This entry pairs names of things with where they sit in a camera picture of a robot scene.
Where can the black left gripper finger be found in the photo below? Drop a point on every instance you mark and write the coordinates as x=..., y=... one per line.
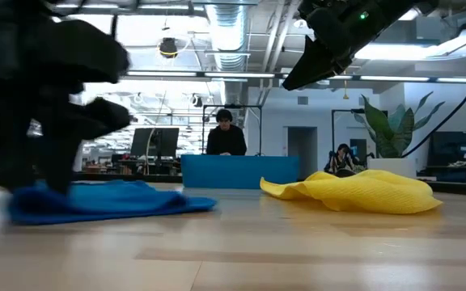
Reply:
x=103, y=119
x=35, y=141

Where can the silver ventilation duct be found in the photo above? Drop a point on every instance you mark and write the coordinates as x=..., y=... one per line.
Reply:
x=229, y=36

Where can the teal plastic basket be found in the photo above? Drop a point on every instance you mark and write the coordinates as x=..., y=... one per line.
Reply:
x=237, y=171

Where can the yellow microfiber towel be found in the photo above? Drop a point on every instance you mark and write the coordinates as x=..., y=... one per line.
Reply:
x=358, y=192

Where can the blue microfiber towel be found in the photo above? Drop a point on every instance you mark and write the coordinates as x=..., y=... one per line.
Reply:
x=115, y=200

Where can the black media cabinet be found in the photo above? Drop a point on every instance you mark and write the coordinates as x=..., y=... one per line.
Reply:
x=451, y=147

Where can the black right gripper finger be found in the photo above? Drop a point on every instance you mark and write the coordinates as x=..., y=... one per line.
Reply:
x=318, y=68

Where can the person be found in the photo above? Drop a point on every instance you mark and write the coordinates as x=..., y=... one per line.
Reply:
x=225, y=141
x=342, y=159

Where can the black ceiling camera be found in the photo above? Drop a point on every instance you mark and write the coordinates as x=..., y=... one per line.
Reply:
x=168, y=47

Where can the black computer monitor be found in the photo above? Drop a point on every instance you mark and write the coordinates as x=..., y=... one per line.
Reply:
x=164, y=141

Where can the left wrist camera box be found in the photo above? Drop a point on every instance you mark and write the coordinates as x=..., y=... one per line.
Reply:
x=95, y=52

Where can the potted plant in white pot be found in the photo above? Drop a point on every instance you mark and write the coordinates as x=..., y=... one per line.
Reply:
x=392, y=167

